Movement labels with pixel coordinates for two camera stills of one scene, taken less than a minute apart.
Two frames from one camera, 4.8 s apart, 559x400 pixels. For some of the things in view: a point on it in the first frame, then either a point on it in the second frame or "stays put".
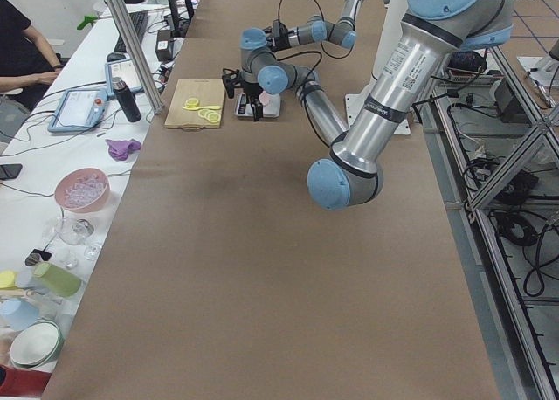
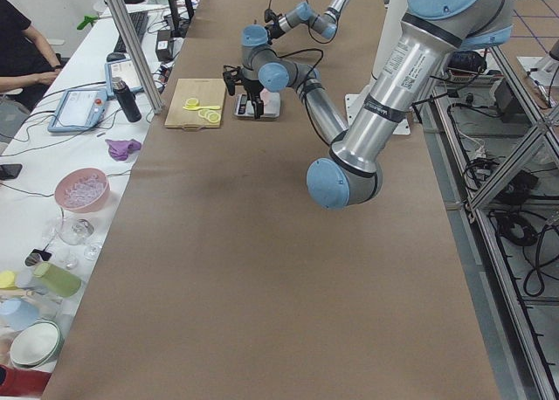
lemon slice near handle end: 214,117 stays put
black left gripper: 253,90 stays put
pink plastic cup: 264,98 stays put
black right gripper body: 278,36 -> 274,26
